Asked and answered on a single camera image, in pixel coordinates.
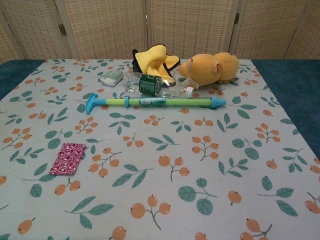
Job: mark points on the clear bottle with green label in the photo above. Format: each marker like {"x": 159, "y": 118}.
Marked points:
{"x": 147, "y": 85}

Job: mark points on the orange plush toy animal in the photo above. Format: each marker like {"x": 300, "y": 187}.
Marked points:
{"x": 212, "y": 67}

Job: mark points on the blue and green water squirter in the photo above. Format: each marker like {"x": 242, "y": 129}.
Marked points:
{"x": 150, "y": 102}

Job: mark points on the yellow cloth with black trim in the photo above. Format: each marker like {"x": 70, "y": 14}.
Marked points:
{"x": 150, "y": 60}

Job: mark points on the floral print tablecloth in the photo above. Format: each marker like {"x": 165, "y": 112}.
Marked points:
{"x": 160, "y": 200}

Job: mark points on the woven folding screen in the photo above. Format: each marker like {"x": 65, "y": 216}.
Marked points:
{"x": 175, "y": 25}

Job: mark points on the small green white box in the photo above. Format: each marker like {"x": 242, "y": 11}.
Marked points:
{"x": 111, "y": 77}

